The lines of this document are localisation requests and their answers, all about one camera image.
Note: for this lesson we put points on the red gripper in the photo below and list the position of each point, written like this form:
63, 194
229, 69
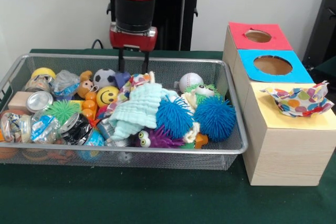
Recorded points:
132, 41

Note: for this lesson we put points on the polka dot cloth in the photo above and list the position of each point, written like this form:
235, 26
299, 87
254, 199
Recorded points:
302, 100
126, 90

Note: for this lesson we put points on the yellow smiley ball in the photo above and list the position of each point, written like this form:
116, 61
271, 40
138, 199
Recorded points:
107, 96

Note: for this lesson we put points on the light blue knitted cloth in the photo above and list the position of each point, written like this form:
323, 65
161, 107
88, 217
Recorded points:
136, 111

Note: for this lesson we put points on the cream knitted cloth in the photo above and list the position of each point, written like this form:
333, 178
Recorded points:
190, 101

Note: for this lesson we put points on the silver mesh bin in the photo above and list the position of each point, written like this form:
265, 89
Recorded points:
65, 62

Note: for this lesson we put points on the wooden box with three holes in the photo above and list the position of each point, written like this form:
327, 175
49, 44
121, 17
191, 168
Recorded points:
283, 155

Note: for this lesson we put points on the black and white soccer ball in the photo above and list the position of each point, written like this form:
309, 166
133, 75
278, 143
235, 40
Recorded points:
104, 76

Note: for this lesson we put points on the white baseball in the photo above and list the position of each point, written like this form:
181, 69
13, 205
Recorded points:
191, 80

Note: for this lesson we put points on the blue spiky ball with eyes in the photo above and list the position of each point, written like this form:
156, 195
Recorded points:
174, 116

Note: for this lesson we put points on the green spiky toy with eyes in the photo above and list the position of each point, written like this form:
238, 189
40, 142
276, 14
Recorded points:
206, 90

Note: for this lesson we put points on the purple spiky toy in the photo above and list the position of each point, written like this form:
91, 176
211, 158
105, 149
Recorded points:
160, 141

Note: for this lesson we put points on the green spiky ball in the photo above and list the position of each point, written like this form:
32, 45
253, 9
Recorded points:
63, 110

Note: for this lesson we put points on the dark green table cloth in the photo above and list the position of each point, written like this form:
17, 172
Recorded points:
157, 197

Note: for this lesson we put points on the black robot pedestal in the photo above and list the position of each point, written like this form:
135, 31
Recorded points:
181, 19

